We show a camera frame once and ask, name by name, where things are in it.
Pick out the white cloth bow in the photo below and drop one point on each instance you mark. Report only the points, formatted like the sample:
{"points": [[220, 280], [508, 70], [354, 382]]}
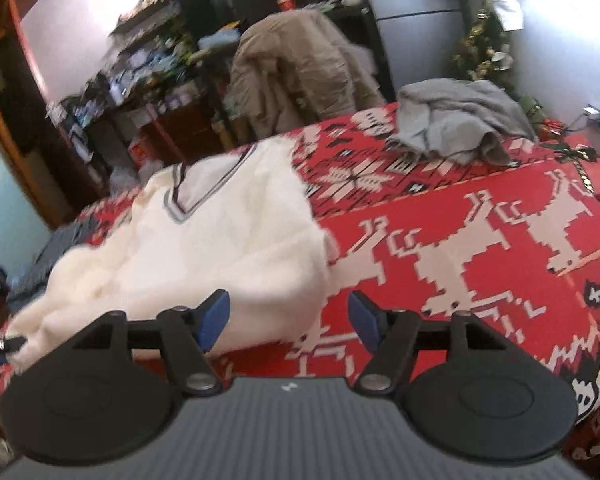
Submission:
{"points": [[510, 10]]}

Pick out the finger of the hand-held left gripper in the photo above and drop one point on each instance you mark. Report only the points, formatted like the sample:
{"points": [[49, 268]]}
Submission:
{"points": [[7, 345]]}

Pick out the wooden door frame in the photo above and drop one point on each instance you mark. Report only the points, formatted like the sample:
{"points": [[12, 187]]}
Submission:
{"points": [[10, 125]]}

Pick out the red patterned blanket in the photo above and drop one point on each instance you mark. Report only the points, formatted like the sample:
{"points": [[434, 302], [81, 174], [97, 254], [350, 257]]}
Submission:
{"points": [[455, 200]]}

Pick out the grey refrigerator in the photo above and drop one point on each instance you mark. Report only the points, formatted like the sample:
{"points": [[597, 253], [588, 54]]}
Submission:
{"points": [[420, 45]]}

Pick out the red paper cup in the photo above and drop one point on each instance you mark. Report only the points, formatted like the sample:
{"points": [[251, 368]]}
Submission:
{"points": [[286, 5]]}

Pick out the blue jeans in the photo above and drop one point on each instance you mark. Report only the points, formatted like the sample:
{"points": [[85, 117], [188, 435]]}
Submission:
{"points": [[55, 255]]}

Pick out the decorated Christmas tree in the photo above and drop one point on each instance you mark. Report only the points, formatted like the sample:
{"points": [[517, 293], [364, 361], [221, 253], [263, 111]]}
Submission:
{"points": [[482, 50]]}

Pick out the pale blue folded cloth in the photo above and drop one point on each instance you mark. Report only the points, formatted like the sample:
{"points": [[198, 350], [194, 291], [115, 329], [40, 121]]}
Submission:
{"points": [[219, 39]]}

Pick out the black storage shelf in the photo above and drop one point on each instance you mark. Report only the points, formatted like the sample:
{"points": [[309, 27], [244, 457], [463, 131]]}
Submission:
{"points": [[220, 85]]}

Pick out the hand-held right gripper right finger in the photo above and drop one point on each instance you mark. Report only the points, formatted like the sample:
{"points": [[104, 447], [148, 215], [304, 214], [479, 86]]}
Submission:
{"points": [[365, 320]]}

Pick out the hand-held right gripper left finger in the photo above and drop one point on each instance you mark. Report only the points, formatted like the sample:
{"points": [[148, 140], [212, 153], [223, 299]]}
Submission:
{"points": [[212, 320]]}

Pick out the beige jacket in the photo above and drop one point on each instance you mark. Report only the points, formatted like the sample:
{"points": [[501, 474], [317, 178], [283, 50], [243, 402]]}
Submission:
{"points": [[300, 70]]}

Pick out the white sweater with striped trim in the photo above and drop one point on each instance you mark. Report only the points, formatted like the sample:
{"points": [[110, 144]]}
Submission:
{"points": [[205, 240]]}

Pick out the grey garment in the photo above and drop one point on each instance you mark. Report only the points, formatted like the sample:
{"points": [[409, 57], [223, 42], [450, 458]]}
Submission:
{"points": [[455, 115]]}

